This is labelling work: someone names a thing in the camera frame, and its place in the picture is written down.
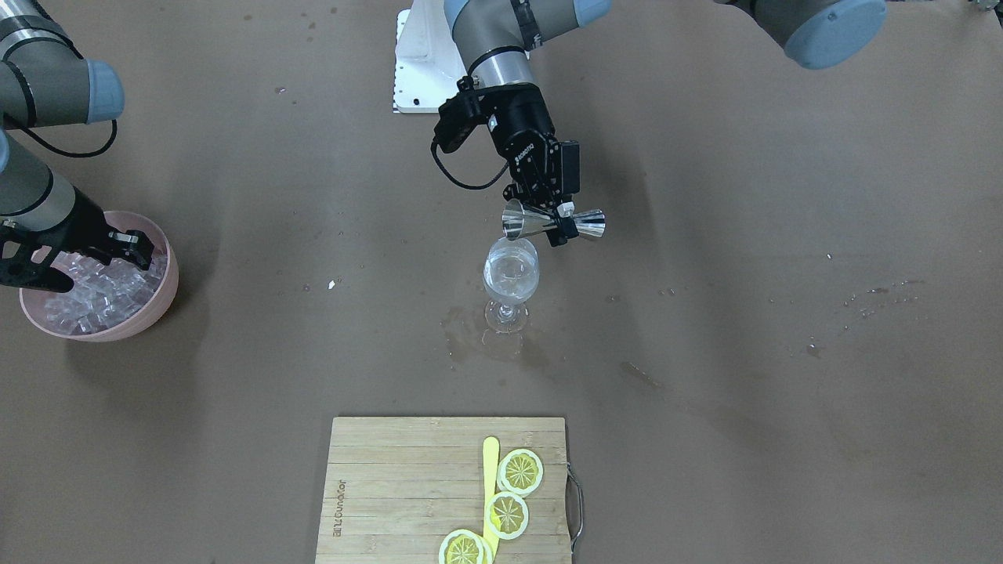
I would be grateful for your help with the pile of clear ice cubes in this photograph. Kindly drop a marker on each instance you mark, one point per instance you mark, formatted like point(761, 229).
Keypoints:
point(102, 296)

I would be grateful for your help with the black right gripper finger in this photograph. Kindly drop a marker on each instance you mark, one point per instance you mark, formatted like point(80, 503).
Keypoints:
point(131, 246)

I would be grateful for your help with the lemon slice near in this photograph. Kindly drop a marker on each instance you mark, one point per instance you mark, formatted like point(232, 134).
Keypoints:
point(464, 546)

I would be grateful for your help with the lemon slice middle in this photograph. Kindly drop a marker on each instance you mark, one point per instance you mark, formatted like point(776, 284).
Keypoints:
point(506, 515)

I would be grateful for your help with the bamboo cutting board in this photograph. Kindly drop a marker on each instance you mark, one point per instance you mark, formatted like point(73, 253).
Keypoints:
point(395, 486)

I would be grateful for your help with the lemon slice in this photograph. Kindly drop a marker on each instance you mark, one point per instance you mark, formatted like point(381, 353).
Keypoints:
point(520, 472)
point(464, 546)
point(506, 515)

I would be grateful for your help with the lemon slice far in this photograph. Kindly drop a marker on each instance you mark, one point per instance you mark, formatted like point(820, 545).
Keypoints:
point(520, 472)

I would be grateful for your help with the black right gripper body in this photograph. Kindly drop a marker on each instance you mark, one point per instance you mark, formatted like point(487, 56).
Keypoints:
point(81, 227)

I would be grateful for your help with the clear wine glass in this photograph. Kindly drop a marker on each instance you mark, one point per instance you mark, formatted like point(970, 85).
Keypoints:
point(511, 275)

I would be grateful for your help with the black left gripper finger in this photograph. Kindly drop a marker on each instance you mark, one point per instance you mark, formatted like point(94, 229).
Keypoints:
point(564, 226)
point(515, 191)

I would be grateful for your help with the steel cocktail jigger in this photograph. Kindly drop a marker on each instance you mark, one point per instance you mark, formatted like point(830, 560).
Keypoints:
point(519, 221)

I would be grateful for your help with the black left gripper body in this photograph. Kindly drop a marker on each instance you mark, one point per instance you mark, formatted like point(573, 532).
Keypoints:
point(523, 129)

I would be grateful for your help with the pink bowl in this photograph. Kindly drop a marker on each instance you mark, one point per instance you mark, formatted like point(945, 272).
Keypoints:
point(32, 300)

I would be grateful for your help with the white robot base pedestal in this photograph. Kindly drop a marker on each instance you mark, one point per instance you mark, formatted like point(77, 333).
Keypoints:
point(427, 62)

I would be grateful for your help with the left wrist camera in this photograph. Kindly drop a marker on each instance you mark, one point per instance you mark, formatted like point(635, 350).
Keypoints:
point(457, 118)

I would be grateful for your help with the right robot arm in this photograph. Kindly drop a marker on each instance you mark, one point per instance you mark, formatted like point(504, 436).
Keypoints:
point(46, 81)

